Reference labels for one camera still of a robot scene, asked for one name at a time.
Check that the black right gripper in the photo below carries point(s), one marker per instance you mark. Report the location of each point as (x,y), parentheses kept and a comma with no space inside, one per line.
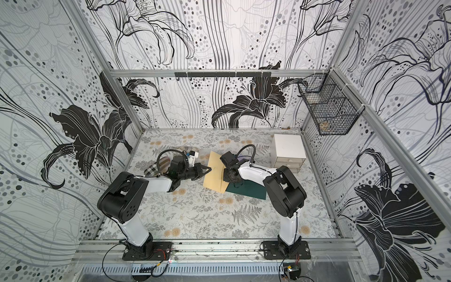
(231,175)

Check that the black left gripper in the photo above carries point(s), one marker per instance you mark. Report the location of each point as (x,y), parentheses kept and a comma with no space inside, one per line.
(198,167)

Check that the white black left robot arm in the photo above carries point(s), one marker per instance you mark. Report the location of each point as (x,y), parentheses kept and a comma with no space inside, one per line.
(122,199)

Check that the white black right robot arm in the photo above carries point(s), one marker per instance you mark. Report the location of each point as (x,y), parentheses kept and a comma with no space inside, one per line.
(286,194)

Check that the plaid cylindrical case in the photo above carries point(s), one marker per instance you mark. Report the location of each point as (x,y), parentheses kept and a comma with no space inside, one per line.
(160,166)

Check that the white mini drawer cabinet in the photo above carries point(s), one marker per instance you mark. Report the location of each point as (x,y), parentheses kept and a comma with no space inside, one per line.
(289,151)

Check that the small electronics board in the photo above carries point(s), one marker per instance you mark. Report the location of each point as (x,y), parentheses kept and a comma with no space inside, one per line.
(291,271)

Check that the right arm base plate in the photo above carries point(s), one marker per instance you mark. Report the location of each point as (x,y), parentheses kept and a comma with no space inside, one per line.
(275,250)

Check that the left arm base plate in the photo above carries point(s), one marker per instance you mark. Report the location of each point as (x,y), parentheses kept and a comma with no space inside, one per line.
(154,251)

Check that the white perforated cable duct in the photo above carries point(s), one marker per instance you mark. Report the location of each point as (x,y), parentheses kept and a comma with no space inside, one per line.
(188,269)

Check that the black wire wall basket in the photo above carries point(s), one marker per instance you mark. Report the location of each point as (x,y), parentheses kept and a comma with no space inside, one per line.
(330,108)

